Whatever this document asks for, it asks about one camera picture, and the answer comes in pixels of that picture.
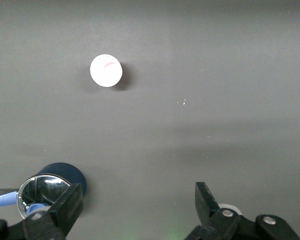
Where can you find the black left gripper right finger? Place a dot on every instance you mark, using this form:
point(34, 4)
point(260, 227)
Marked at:
point(210, 215)

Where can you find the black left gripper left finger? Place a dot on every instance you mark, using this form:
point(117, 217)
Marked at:
point(65, 210)

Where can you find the pink plastic cup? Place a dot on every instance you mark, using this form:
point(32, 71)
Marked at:
point(106, 70)

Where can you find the glass lid with blue knob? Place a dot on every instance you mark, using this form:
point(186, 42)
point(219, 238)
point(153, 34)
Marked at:
point(40, 190)

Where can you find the dark blue saucepan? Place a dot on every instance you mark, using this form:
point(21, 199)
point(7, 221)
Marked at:
point(65, 172)

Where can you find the dark grey table mat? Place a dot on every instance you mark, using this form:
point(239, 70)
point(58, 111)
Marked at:
point(190, 75)

